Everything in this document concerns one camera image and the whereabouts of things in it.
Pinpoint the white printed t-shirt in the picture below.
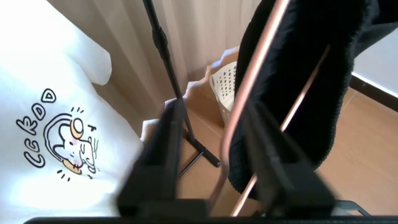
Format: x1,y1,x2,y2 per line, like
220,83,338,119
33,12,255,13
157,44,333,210
0,0,147,218

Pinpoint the white laundry basket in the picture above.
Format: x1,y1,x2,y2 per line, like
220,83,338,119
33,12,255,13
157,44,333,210
208,61,239,125

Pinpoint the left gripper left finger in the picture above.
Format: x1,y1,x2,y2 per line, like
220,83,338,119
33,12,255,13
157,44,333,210
117,99,208,217

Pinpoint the black clothes rack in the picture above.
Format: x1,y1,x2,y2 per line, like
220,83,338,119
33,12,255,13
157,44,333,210
142,0,221,178

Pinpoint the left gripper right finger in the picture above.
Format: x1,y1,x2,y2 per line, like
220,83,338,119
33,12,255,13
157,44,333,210
242,101,336,217

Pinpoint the black garment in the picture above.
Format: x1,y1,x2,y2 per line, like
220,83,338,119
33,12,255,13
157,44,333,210
228,0,398,200

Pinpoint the pink clothes hanger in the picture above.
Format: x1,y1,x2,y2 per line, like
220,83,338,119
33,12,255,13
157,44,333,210
208,0,331,217

